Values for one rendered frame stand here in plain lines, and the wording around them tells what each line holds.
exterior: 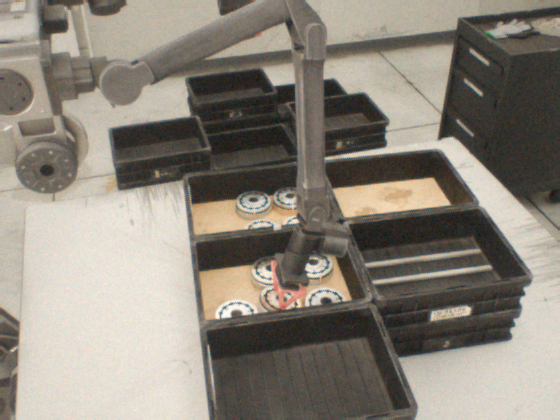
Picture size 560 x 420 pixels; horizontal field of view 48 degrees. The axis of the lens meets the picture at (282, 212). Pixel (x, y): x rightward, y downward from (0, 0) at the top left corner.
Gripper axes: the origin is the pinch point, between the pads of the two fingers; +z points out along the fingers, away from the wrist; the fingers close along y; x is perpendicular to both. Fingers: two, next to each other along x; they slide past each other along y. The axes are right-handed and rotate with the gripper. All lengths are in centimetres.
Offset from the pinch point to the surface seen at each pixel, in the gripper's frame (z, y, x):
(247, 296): 7.0, 7.6, 5.0
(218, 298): 9.3, 8.4, 11.8
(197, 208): 7.5, 46.8, 13.9
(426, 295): -13.8, -10.6, -29.4
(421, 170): -19, 48, -52
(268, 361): 8.0, -13.5, 3.2
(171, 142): 35, 146, 9
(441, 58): 5, 312, -199
